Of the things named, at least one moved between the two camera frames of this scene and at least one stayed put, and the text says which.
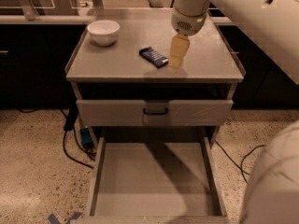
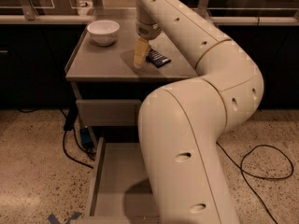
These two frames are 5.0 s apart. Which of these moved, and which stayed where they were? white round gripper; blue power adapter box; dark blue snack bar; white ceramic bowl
Moved: white round gripper
Stayed: blue power adapter box; white ceramic bowl; dark blue snack bar
